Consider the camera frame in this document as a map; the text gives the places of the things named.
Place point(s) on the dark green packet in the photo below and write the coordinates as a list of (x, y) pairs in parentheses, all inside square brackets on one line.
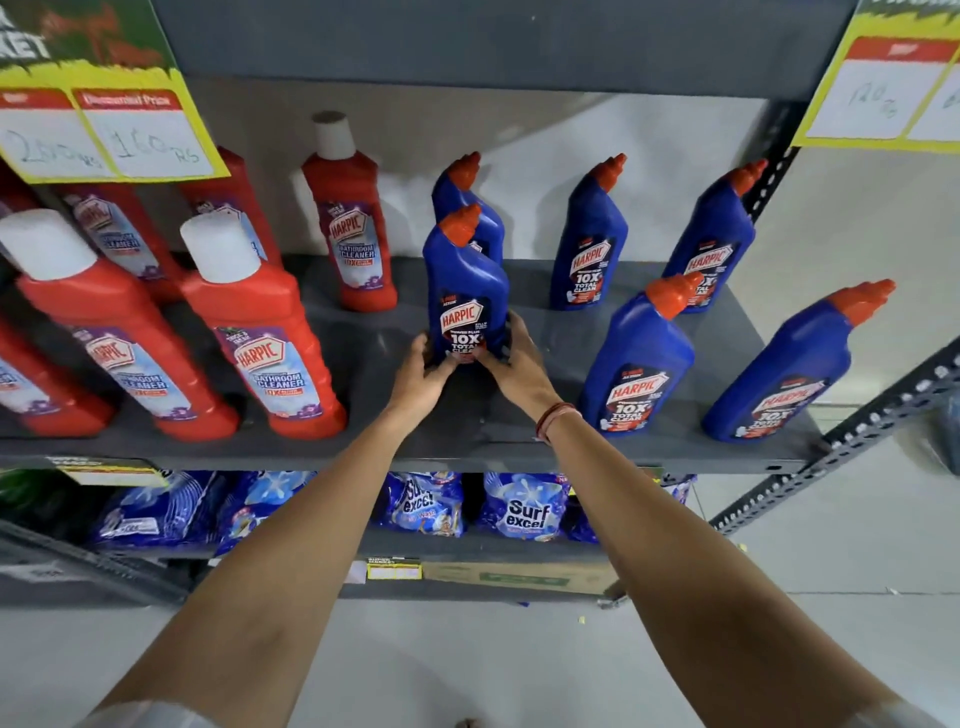
[(34, 495)]

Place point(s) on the person's right forearm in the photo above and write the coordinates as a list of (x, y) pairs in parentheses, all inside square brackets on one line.
[(675, 585)]

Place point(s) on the row of blue detergent packets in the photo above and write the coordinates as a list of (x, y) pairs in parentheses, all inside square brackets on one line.
[(525, 506)]

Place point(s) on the person's right hand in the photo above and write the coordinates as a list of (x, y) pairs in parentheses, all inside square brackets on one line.
[(525, 375)]

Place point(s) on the group of red bathroom cleaners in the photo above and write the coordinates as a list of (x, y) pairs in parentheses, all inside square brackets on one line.
[(262, 307)]

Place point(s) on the group of blue toilet cleaners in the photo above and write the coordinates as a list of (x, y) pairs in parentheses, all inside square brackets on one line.
[(637, 352)]

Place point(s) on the brown cardboard box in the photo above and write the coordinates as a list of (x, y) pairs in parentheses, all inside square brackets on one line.
[(517, 579)]

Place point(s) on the small yellow shelf label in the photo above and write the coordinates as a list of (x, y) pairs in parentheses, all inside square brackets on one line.
[(394, 570)]

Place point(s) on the blue cleaner bottle orange cap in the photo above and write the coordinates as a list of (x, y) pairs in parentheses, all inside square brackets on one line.
[(465, 285)]

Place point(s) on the person's left hand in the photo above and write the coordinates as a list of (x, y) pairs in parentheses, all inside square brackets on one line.
[(416, 394)]

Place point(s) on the grey metal shelf rack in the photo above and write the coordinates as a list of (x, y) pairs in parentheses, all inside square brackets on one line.
[(487, 442)]

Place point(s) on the person's left forearm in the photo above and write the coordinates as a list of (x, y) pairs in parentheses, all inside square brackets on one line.
[(285, 585)]

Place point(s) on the person's white shirt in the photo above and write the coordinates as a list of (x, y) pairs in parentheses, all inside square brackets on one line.
[(150, 716)]

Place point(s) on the yellow white shelf edge label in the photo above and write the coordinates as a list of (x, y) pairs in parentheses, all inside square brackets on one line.
[(112, 474)]

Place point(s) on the person's left thumb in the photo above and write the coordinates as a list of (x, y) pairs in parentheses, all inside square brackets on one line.
[(445, 368)]

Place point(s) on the person's right thumb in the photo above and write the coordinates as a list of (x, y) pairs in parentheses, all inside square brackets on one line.
[(493, 360)]

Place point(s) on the yellow green price sign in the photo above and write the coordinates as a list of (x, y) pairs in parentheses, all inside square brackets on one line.
[(112, 135), (877, 97)]

